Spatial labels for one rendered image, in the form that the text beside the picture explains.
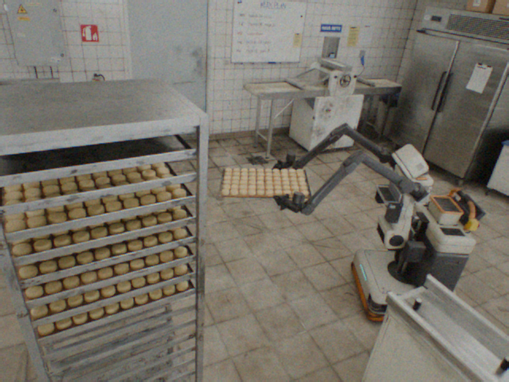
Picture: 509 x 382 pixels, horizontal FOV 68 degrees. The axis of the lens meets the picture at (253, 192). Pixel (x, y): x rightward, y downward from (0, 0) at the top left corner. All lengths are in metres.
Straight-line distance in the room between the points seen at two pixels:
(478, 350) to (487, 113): 3.63
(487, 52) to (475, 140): 1.01
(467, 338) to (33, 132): 1.92
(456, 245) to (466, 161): 2.71
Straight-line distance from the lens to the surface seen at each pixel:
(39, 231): 1.29
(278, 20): 5.79
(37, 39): 4.92
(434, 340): 1.96
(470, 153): 5.42
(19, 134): 1.12
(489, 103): 5.27
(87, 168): 1.20
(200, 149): 1.24
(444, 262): 2.93
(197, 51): 5.42
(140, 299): 1.62
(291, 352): 2.81
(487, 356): 2.08
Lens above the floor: 2.21
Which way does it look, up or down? 30 degrees down
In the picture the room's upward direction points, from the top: 5 degrees clockwise
